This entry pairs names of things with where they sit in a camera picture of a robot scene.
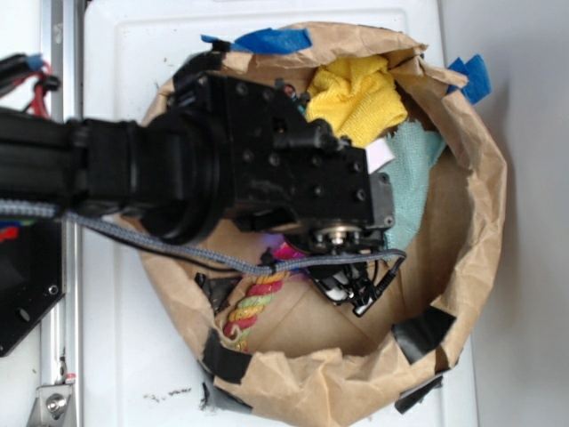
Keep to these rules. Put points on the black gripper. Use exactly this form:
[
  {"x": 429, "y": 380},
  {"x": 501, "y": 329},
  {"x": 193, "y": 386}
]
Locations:
[{"x": 283, "y": 174}]

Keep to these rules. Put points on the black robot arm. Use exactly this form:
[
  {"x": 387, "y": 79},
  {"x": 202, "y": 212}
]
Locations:
[{"x": 162, "y": 173}]

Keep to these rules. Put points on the black tape top left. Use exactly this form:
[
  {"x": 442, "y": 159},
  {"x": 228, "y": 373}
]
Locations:
[{"x": 201, "y": 62}]

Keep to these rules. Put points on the blue tape strip top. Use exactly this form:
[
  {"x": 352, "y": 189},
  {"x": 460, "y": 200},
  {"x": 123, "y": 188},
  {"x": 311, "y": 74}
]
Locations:
[{"x": 266, "y": 41}]

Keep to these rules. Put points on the blue tape strip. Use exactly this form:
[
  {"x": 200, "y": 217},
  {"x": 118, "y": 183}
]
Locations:
[
  {"x": 266, "y": 41},
  {"x": 479, "y": 84}
]

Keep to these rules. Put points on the yellow cloth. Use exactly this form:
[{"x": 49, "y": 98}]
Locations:
[{"x": 357, "y": 97}]

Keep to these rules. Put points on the white paper tag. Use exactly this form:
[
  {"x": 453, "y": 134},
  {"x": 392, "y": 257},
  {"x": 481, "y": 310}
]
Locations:
[{"x": 378, "y": 154}]

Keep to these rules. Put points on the black tape inside bag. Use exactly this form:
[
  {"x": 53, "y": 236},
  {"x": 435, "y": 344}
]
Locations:
[{"x": 217, "y": 290}]

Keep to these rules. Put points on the teal cloth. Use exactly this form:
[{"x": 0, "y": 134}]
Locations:
[{"x": 416, "y": 152}]

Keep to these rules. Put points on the brown paper bag bin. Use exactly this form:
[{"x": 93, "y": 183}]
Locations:
[{"x": 315, "y": 364}]

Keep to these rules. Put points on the black tape bottom left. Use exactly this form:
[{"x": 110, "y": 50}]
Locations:
[{"x": 226, "y": 364}]

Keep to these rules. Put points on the blue tape strip right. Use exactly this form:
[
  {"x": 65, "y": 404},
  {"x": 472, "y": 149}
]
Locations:
[{"x": 479, "y": 84}]

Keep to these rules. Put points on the black tape bottom right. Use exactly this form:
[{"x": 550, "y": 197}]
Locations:
[{"x": 422, "y": 334}]

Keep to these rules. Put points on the black tape lower right edge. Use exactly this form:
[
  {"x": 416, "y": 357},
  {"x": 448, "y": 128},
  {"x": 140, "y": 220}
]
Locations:
[{"x": 416, "y": 395}]

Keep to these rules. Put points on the aluminium extrusion rail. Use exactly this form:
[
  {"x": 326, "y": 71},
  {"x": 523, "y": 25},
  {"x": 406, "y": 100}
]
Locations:
[{"x": 62, "y": 42}]

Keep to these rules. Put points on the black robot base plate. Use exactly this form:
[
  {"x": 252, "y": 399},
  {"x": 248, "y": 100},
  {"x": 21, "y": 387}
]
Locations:
[{"x": 31, "y": 279}]

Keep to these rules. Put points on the metal corner bracket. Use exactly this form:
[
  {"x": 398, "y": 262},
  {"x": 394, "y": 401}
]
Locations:
[{"x": 54, "y": 406}]

